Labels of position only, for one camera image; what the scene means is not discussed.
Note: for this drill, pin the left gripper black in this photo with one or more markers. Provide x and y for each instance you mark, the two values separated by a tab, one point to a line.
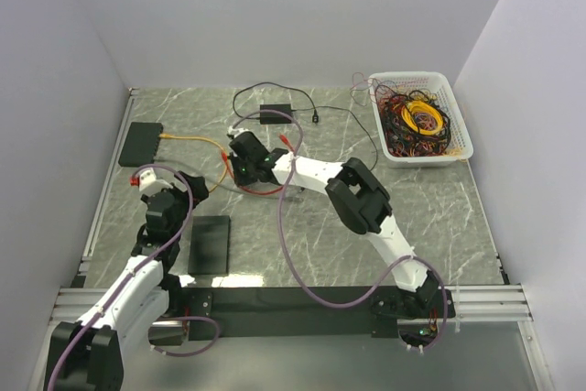
200	190

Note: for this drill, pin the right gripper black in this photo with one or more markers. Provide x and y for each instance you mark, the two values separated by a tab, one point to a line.
242	180

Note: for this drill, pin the black box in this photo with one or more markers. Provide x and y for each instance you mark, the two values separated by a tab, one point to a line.
209	246

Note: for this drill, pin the black network switch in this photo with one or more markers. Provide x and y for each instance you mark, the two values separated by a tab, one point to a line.
140	145

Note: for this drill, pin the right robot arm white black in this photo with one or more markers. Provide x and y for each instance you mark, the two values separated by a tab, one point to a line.
363	206

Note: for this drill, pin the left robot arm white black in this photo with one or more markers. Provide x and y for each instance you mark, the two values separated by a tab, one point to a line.
90	352

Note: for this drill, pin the black power adapter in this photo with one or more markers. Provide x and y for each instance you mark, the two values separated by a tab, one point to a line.
275	114

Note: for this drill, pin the white plastic basket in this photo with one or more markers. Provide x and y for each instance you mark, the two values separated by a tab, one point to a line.
418	120

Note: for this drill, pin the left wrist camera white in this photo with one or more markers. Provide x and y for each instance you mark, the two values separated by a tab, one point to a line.
148	182

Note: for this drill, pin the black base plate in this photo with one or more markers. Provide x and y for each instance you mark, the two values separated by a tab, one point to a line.
283	312

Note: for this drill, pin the aluminium rail frame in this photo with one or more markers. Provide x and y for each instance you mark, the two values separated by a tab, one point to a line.
484	303

